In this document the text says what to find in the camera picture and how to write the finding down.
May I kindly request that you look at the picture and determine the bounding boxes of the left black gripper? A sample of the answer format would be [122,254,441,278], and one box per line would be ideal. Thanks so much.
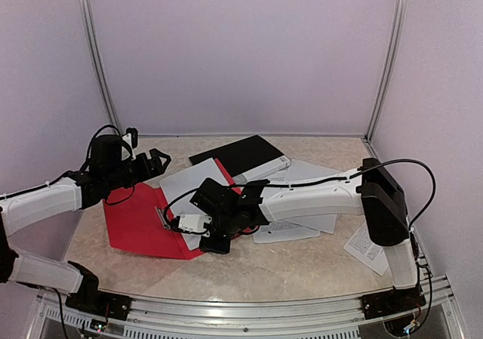
[105,148,170,191]

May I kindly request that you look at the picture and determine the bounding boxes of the white sheet top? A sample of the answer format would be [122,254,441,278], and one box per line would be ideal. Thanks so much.
[158,157,227,250]

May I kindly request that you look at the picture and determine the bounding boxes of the white sheet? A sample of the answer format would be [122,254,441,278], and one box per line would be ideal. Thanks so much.
[284,159,339,238]
[158,157,227,250]

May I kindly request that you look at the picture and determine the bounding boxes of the red folder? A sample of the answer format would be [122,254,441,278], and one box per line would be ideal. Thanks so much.
[103,159,235,260]

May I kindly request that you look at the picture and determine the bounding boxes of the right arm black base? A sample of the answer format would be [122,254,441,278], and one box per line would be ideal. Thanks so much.
[361,284,426,320]

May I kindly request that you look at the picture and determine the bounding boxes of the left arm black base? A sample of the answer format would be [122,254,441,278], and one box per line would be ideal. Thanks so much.
[66,260,132,321]

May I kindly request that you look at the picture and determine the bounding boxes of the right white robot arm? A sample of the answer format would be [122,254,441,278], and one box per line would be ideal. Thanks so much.
[179,158,418,312]

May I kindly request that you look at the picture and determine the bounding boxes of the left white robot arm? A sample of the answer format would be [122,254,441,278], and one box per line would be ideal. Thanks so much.
[1,131,171,313]

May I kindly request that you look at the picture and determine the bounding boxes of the black folder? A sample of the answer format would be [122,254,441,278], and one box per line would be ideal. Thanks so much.
[189,135,291,183]

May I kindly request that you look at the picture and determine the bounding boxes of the printed text sheet centre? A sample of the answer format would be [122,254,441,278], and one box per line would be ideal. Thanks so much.
[253,221,321,244]

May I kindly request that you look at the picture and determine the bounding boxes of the printed text sheet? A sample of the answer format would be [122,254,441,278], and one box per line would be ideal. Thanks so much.
[253,221,321,244]
[343,223,389,276]

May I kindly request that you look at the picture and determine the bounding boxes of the blank white sheet lower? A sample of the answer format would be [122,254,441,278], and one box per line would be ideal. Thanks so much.
[284,159,339,238]

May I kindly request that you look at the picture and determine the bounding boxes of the printed text sheet right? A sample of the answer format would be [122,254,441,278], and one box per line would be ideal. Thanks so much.
[343,223,389,276]

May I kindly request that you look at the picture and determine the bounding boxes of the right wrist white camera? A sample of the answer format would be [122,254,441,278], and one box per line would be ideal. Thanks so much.
[177,214,212,236]

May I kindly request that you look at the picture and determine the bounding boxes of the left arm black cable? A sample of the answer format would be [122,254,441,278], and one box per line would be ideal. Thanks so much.
[0,124,137,207]

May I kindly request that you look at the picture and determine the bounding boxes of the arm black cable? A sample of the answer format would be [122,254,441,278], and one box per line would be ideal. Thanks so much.
[164,159,437,319]
[0,124,137,207]

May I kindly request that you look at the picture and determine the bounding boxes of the left aluminium frame post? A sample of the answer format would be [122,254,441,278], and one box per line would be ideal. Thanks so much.
[79,0,122,130]

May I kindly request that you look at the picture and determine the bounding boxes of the aluminium frame post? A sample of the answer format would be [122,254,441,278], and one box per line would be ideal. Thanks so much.
[365,0,408,144]
[79,0,122,130]

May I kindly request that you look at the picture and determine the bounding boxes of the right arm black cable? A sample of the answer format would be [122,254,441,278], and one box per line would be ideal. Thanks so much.
[164,159,437,319]

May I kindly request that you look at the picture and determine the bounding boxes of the aluminium front rail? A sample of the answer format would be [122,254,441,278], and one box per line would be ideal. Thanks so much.
[35,274,463,339]

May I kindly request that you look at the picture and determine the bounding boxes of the right aluminium frame post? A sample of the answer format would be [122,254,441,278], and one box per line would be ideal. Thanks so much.
[365,0,408,144]

